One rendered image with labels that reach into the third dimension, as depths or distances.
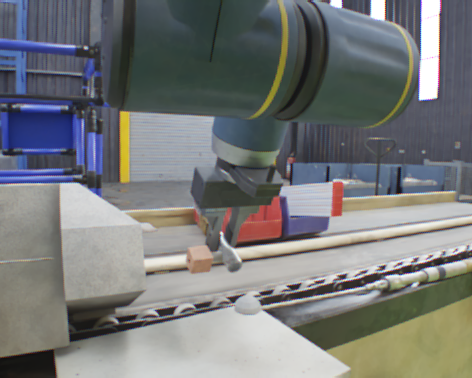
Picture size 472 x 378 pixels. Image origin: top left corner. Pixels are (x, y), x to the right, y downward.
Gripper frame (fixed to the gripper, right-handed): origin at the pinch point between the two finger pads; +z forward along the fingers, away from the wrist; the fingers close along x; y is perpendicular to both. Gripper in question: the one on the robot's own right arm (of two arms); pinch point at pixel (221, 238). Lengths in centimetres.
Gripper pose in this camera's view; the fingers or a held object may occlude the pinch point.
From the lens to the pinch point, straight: 62.1
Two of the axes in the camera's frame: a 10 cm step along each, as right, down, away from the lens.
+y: -4.0, -5.2, 7.5
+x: -8.9, 0.3, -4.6
